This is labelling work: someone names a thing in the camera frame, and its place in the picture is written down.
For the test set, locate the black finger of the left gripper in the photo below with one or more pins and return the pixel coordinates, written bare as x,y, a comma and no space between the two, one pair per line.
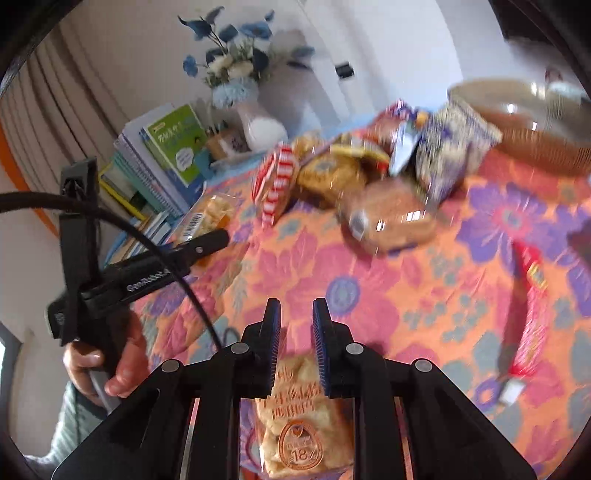
188,253

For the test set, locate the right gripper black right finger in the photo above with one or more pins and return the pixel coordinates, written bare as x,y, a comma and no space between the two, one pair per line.
409,420

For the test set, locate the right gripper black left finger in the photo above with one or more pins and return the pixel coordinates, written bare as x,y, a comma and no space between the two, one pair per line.
183,420

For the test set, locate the clear bag small round crackers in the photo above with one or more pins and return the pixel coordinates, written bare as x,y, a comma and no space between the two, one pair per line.
211,212

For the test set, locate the clear bag pale rice cakes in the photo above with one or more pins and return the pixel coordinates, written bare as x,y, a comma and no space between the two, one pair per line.
300,431

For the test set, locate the red white striped snack bag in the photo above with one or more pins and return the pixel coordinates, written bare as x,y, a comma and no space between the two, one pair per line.
273,183

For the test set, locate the grey sleeve forearm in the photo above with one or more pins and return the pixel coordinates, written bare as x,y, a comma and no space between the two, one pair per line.
78,417

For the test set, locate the stack of upright books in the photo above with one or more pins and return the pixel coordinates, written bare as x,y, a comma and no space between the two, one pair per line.
157,179

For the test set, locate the green cover book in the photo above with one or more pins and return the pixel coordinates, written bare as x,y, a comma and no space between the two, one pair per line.
175,139

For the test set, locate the red long snack stick pack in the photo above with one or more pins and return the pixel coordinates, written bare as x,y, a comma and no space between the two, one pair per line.
534,334

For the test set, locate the floral orange pink tablecloth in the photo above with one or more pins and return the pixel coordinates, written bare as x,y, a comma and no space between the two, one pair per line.
454,300

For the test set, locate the white ceramic vase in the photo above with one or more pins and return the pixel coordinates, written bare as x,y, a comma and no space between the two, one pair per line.
261,130

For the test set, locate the yellow packaged bread snack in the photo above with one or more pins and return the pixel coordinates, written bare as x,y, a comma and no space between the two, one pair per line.
325,180

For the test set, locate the blue white artificial flowers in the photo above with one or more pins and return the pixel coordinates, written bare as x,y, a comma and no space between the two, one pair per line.
241,57

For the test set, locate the brown round bread pack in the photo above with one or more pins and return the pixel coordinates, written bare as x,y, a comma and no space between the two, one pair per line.
387,215

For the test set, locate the white pipe with black clamp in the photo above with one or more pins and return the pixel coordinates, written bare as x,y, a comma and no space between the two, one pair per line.
329,21

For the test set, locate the blue red chip bag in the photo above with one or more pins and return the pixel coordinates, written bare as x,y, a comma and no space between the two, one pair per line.
394,124

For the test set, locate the white blue snack packet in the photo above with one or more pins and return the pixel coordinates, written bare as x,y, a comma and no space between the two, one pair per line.
406,138

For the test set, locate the purple white patterned snack bag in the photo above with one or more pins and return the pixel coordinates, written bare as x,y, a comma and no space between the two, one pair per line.
453,144

